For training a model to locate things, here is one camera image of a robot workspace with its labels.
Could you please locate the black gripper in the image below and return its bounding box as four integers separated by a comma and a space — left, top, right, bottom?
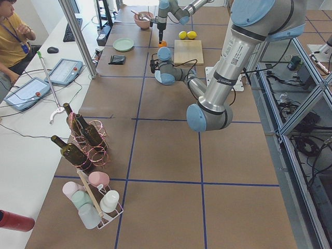
150, 16, 167, 42
149, 53, 159, 74

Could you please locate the orange fruit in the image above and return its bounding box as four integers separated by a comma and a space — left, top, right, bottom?
158, 40, 167, 48

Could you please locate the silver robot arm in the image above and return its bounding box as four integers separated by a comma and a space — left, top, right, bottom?
150, 0, 307, 132
150, 0, 212, 45

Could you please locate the light green plate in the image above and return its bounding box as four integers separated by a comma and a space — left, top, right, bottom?
113, 38, 134, 52

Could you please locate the metal scoop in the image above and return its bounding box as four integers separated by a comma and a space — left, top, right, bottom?
131, 10, 151, 21

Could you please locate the pink bowl with ice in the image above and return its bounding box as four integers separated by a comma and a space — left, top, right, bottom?
134, 11, 154, 29

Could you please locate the yellow lemon outer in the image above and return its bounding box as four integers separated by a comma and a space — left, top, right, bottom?
178, 31, 187, 40

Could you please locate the yellow lemon near board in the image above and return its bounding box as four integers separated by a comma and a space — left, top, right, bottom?
187, 31, 197, 39

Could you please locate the wooden cutting board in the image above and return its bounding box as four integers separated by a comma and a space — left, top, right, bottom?
173, 40, 204, 65

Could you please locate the grey folded cloth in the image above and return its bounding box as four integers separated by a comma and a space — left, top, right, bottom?
108, 54, 126, 65

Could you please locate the blue teach pendant far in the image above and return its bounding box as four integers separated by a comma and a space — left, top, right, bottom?
48, 58, 83, 86

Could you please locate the blue teach pendant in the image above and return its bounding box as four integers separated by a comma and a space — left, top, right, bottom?
4, 77, 50, 111
48, 58, 83, 86

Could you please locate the black keyboard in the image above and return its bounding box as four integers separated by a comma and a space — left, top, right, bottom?
63, 18, 84, 43

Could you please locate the green wine bottle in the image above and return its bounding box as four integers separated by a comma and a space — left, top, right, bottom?
51, 135, 95, 174
63, 103, 85, 144
76, 114, 107, 151

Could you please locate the reacher grabber stick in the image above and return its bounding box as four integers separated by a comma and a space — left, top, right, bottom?
37, 51, 64, 125

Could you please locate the black computer mouse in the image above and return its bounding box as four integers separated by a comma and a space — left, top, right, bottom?
47, 46, 59, 54

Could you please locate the blue teach pendant near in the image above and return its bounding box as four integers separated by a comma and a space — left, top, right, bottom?
4, 77, 50, 111

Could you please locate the person in yellow shirt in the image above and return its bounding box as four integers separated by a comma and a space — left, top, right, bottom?
0, 0, 42, 104

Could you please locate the white cup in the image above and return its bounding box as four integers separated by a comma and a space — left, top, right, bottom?
100, 190, 119, 213

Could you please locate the light pink cup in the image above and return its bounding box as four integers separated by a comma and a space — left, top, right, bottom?
62, 181, 85, 201

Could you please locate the mint green cup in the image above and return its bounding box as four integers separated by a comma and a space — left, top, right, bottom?
71, 190, 93, 209

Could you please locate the pale grey cup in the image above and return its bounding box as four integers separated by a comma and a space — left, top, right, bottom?
78, 203, 102, 229

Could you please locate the red thermos bottle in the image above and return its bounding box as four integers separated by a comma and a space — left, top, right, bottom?
1, 210, 35, 232

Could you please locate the aluminium frame post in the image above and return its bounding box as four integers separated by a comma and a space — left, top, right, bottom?
59, 0, 97, 79

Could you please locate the copper wire bottle rack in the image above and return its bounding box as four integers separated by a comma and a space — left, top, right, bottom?
66, 112, 110, 169

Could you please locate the white wire cup rack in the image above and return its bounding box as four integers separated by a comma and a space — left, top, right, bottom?
77, 170, 123, 229

